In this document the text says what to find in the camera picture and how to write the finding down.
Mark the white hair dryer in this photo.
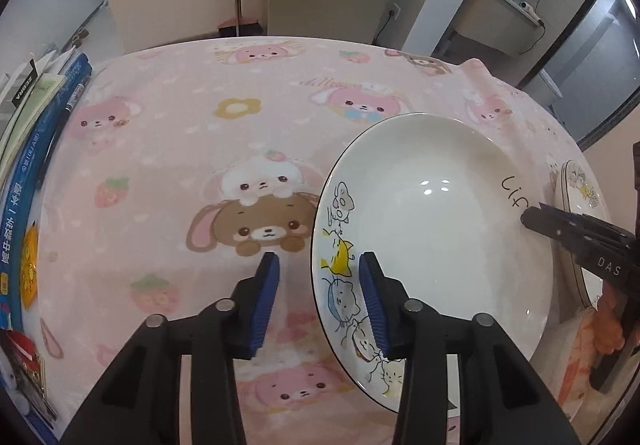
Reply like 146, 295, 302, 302
520, 0, 546, 26

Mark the person's right hand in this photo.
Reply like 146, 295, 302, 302
595, 284, 629, 356

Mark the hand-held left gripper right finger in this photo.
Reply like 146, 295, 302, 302
358, 251, 583, 445

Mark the beige vanity cabinet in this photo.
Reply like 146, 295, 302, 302
442, 0, 546, 52

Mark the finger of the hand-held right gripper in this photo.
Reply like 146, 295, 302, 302
522, 221, 601, 276
520, 205, 640, 248

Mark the black pen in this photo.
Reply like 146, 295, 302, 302
65, 74, 92, 117

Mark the stack of books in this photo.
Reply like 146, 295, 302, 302
0, 50, 94, 332

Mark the large white lettered plate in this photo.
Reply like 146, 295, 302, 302
350, 113, 555, 376

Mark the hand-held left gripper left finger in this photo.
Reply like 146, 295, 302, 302
59, 251, 281, 445

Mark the small cat print plate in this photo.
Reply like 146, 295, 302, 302
310, 118, 546, 414

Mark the wide cat print plate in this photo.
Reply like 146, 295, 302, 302
552, 159, 609, 311

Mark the dark-framed glass door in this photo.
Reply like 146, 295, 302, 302
520, 0, 640, 149

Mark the large pink carrot bowl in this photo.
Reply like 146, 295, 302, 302
542, 307, 609, 421

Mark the pink cartoon printed tablecloth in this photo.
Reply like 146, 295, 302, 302
20, 36, 601, 445

